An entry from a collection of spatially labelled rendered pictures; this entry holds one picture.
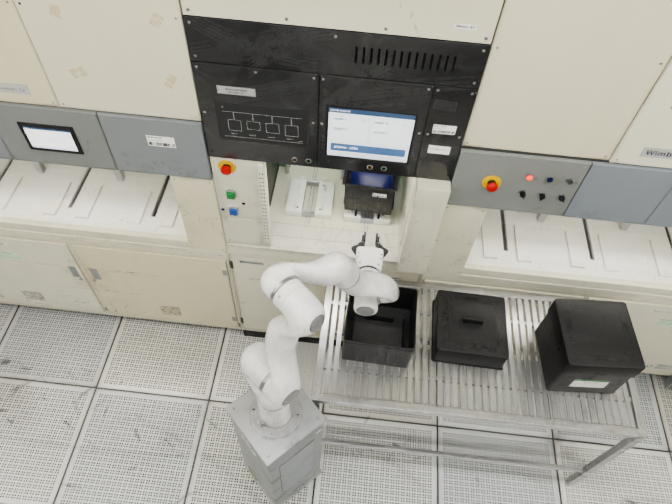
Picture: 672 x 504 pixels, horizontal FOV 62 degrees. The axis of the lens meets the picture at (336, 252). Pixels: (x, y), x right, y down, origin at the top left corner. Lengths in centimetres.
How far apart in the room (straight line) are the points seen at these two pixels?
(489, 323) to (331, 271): 99
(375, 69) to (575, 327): 124
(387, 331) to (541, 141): 98
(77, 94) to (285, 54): 74
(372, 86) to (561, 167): 71
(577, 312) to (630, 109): 81
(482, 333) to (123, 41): 167
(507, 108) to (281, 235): 115
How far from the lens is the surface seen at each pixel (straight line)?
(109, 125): 215
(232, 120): 197
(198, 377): 317
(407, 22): 168
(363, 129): 191
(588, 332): 235
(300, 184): 267
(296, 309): 153
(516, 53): 177
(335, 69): 177
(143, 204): 274
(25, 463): 327
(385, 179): 250
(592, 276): 270
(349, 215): 256
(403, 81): 179
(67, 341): 347
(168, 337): 331
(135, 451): 311
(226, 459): 300
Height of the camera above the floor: 287
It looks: 54 degrees down
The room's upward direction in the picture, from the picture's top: 4 degrees clockwise
